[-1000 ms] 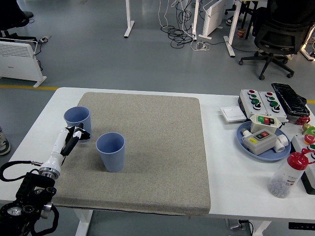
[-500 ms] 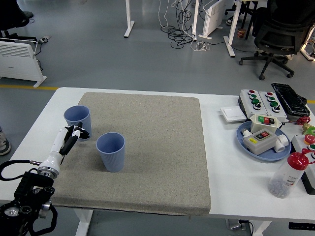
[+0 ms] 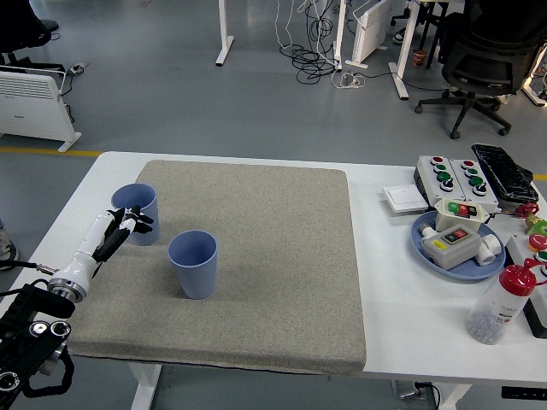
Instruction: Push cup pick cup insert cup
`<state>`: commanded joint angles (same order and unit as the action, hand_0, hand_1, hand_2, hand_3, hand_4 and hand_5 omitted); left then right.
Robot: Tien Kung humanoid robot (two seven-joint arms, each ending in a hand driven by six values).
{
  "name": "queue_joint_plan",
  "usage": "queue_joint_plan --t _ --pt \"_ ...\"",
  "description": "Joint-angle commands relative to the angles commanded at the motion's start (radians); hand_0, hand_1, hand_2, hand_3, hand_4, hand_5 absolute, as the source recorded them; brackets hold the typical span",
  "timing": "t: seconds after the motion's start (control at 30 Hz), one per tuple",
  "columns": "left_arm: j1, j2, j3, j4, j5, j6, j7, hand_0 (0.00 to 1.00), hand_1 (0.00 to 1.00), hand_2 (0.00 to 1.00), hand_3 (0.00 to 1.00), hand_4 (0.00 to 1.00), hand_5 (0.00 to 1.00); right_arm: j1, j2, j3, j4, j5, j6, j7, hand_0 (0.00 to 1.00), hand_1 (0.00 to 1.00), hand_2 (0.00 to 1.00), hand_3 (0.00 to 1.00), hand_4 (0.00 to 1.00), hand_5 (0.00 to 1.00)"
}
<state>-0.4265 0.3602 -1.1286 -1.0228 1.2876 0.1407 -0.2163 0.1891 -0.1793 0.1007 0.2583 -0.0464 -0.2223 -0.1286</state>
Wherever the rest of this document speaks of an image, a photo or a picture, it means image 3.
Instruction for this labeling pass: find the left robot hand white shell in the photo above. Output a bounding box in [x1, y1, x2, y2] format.
[53, 204, 155, 294]

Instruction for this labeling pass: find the blue ribbed plastic cup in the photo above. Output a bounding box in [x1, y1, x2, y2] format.
[167, 230, 219, 300]
[110, 183, 161, 247]

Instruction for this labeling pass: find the white table leg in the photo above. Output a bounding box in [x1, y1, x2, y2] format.
[439, 382, 472, 410]
[130, 362, 163, 410]

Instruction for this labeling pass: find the grey-brown speckled mat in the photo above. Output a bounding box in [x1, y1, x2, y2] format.
[59, 160, 368, 377]

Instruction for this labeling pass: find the white desk leg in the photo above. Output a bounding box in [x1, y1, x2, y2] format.
[387, 0, 422, 102]
[331, 0, 348, 72]
[215, 0, 235, 67]

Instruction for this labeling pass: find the white four-button control box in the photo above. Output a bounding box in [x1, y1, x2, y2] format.
[416, 155, 465, 205]
[447, 158, 499, 213]

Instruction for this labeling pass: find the blue round plate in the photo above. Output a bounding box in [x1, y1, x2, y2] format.
[410, 212, 507, 281]

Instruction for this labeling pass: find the clear bottle red cap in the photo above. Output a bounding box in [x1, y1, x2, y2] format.
[464, 258, 547, 345]

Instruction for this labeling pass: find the black wrapped tray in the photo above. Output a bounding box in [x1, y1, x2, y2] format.
[471, 143, 539, 202]

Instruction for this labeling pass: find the white box with mushroom button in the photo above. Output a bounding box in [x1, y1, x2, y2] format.
[505, 220, 547, 338]

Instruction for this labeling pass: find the black mesh office chair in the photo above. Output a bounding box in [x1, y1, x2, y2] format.
[414, 0, 547, 140]

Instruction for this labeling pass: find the black table control panel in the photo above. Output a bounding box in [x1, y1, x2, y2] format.
[500, 386, 547, 399]

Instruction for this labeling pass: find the white panel heater with handle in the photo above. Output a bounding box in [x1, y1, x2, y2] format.
[0, 66, 82, 154]

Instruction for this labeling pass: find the black cable pile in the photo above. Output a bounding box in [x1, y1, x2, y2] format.
[291, 0, 343, 85]

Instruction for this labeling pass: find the white hanging cable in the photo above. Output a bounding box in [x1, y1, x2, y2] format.
[273, 0, 297, 53]

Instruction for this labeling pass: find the white wall switch plate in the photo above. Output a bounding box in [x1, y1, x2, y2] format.
[381, 184, 428, 214]

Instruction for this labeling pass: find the cream switch box green red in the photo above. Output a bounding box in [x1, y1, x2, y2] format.
[433, 197, 492, 234]

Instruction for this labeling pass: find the grey switch box red button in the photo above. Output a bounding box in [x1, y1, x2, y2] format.
[421, 225, 480, 271]

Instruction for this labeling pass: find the black cable under table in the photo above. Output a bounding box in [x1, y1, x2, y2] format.
[414, 381, 441, 406]

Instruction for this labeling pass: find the brass valve red handle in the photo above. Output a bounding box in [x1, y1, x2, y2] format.
[515, 202, 543, 234]

